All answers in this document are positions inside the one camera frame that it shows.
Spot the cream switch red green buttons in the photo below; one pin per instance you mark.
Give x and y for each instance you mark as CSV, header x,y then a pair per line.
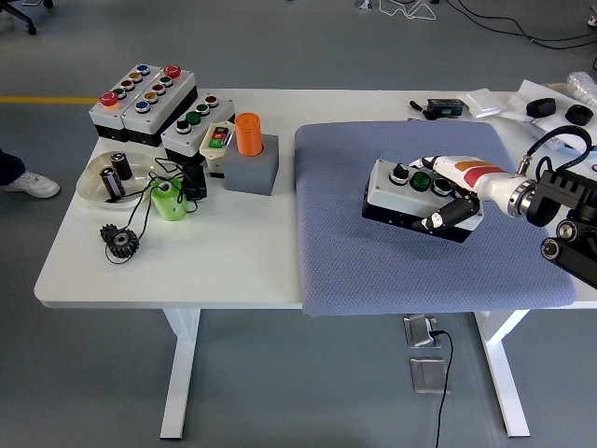
x,y
210,150

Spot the small black box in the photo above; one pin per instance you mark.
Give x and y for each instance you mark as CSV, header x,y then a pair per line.
x,y
195,186

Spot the grey-blue textured mat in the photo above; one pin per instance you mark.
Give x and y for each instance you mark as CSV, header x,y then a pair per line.
x,y
382,266

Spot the person's leg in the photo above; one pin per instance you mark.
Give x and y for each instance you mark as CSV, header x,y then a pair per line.
x,y
9,168

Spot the black module green terminal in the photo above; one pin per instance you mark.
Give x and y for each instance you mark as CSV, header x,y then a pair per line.
x,y
445,107

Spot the small black bevel gear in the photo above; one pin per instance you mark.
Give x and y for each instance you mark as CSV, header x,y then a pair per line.
x,y
106,231

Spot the clear round dish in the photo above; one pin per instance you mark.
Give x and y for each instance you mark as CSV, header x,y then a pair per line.
x,y
91,182

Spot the black office chair base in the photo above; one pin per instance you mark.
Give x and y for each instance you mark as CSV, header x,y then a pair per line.
x,y
21,16

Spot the light green plastic cylinder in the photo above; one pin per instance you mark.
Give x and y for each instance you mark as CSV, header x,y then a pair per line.
x,y
170,203

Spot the white table leg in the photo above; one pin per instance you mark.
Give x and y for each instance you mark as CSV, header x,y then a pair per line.
x,y
179,373
503,373

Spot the four-button control box with selector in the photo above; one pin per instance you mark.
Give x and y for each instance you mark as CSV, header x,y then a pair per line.
x,y
387,189
186,138

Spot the closed metal floor plate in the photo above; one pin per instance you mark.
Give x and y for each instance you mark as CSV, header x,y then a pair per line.
x,y
426,375

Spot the orange plastic cylinder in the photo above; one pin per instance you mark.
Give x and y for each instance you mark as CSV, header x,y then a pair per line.
x,y
249,135

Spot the open metal floor socket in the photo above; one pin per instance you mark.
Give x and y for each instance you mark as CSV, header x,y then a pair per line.
x,y
417,331

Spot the person's shoe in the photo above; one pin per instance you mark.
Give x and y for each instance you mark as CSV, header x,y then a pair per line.
x,y
35,185

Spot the dark brown capacitor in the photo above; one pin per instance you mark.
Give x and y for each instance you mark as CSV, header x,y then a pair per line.
x,y
122,168
112,183

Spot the bubble wrap roll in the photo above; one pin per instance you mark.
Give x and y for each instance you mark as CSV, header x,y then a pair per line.
x,y
583,86

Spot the large black bevel gear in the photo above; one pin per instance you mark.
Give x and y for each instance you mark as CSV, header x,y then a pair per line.
x,y
123,245

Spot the five-button box red mushroom button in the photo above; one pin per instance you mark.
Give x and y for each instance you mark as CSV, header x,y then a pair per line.
x,y
105,114
149,119

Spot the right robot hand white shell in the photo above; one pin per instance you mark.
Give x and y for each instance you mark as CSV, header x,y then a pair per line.
x,y
490,186

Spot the black marker pen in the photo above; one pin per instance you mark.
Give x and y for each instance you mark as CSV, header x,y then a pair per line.
x,y
417,107

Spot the grey plastic block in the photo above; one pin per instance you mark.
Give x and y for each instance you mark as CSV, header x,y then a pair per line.
x,y
249,175

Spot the white flat box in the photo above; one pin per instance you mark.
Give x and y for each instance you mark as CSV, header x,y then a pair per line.
x,y
482,103

